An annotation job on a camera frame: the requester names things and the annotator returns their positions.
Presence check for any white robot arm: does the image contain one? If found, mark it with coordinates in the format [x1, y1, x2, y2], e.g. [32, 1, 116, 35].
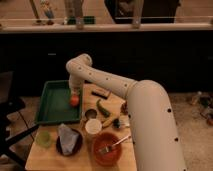
[66, 54, 187, 171]

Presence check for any black rectangular bar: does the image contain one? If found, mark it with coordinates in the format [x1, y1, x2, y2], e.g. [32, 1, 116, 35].
[91, 90, 110, 99]

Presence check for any green plastic tray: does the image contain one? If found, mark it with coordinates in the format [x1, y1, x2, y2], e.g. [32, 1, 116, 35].
[35, 80, 82, 125]

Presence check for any small dark metal cup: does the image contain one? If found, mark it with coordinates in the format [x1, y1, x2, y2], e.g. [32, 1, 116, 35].
[85, 109, 97, 120]

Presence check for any green cucumber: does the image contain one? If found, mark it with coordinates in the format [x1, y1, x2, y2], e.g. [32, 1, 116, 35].
[96, 99, 110, 118]

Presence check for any white cup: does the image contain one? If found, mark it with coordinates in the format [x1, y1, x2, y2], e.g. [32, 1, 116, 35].
[85, 119, 102, 136]

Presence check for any grey crumpled cloth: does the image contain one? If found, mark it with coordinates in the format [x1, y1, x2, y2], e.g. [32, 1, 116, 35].
[58, 124, 79, 156]

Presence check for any brown pine cone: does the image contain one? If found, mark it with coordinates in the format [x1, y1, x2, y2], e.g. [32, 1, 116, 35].
[120, 102, 128, 115]

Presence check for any dark plate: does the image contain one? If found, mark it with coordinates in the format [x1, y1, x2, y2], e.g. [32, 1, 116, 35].
[56, 128, 83, 156]

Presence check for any dish brush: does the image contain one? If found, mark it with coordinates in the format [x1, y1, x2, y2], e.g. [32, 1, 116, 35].
[113, 119, 130, 129]

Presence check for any light green cup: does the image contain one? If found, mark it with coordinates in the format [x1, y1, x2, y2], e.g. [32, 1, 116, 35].
[35, 131, 51, 148]

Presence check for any metal fork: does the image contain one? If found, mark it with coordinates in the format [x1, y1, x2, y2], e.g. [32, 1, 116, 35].
[98, 135, 131, 155]

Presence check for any orange bowl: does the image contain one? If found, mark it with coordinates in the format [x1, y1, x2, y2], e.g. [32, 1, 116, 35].
[92, 132, 122, 167]

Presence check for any black chair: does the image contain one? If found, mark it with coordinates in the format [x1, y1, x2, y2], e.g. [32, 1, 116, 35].
[0, 71, 38, 168]

